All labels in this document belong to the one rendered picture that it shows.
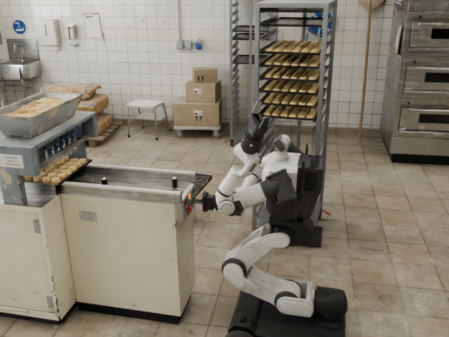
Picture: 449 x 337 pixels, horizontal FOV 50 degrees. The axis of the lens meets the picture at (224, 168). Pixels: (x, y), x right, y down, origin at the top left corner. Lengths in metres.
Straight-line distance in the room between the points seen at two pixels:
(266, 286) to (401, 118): 3.24
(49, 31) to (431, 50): 4.82
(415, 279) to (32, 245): 2.54
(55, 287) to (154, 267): 0.58
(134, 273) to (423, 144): 3.76
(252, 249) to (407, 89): 3.29
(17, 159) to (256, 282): 1.45
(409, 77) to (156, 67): 3.27
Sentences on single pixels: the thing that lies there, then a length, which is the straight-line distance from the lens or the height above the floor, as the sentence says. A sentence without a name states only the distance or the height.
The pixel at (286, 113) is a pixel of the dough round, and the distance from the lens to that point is 3.52.
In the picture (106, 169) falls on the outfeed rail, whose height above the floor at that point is 0.88.
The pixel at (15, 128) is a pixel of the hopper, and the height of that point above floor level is 1.25.
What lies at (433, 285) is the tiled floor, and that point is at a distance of 3.68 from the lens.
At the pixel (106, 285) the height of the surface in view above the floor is 0.24.
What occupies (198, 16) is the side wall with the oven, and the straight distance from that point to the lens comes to 6.49.
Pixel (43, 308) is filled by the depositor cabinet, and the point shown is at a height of 0.16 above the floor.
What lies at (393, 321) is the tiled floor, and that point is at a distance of 3.26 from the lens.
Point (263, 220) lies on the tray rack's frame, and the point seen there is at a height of 0.15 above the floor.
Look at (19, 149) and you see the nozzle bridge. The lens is 2.68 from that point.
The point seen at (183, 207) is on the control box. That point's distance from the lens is 2.67.
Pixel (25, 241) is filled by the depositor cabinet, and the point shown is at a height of 0.61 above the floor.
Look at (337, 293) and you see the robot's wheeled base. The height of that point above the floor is 0.35.
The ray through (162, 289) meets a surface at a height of 0.27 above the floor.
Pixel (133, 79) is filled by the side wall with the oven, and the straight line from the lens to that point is 6.88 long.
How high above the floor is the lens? 1.98
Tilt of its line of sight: 22 degrees down
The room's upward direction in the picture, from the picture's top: 1 degrees counter-clockwise
